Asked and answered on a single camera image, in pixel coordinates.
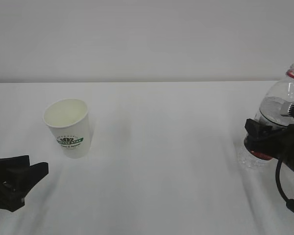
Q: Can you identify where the white paper cup green logo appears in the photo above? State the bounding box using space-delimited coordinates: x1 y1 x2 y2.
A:
43 98 91 159

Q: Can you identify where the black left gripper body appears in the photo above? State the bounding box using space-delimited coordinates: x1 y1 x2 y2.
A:
0 181 25 212

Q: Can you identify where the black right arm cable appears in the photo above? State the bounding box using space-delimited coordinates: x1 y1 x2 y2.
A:
274 158 294 220

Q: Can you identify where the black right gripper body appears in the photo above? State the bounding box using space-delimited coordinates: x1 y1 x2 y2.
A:
273 124 294 172

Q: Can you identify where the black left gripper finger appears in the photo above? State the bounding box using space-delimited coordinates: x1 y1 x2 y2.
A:
0 155 30 182
13 162 49 196

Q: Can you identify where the clear plastic water bottle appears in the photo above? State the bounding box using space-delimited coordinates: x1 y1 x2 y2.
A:
238 64 294 169

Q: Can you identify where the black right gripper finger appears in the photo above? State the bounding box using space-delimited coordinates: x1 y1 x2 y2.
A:
244 118 287 157

